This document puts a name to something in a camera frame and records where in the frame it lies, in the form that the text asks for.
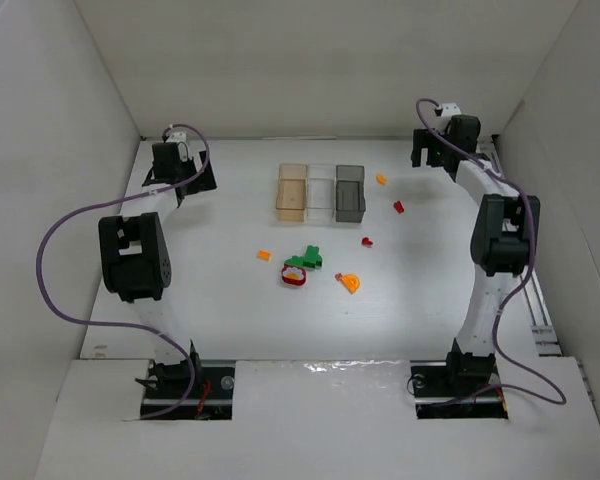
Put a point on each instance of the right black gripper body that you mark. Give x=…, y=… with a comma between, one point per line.
x=422, y=151

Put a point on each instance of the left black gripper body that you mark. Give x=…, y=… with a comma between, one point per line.
x=200, y=175

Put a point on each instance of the red slope lego brick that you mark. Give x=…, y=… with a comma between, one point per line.
x=398, y=206

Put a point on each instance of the grey transparent bin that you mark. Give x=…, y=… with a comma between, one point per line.
x=350, y=197

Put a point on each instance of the clear transparent bin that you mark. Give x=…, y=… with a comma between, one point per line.
x=320, y=204

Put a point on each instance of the amber transparent bin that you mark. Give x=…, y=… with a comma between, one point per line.
x=292, y=192

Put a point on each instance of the orange lego brick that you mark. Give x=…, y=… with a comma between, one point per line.
x=264, y=255

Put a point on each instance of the orange quarter-round lego piece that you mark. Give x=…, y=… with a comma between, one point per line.
x=351, y=282

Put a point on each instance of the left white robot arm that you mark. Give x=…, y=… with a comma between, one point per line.
x=135, y=261

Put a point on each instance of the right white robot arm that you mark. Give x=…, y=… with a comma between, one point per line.
x=502, y=249

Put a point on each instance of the red flower lego piece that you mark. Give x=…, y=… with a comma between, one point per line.
x=293, y=275

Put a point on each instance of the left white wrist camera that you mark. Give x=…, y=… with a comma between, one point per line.
x=180, y=139

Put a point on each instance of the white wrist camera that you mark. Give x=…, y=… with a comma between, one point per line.
x=447, y=110
x=180, y=139

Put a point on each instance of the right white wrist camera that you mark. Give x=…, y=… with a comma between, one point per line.
x=447, y=110

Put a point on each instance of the aluminium rail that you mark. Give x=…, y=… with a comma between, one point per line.
x=541, y=327

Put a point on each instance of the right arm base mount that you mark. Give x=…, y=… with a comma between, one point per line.
x=440, y=394

